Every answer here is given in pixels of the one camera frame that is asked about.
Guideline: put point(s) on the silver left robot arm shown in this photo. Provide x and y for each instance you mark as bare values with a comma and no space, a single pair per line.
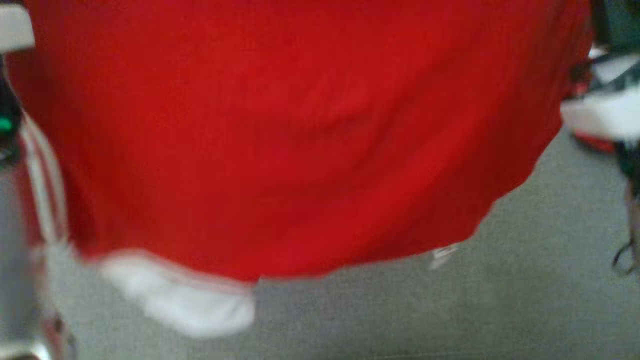
15,250

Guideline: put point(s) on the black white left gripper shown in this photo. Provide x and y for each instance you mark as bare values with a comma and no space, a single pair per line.
14,27

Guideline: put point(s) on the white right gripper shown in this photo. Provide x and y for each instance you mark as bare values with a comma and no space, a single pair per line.
605,115

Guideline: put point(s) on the red white jersey shirt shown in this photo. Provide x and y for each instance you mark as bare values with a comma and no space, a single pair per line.
300,125

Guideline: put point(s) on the grey fabric sofa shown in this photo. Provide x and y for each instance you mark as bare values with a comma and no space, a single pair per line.
425,310

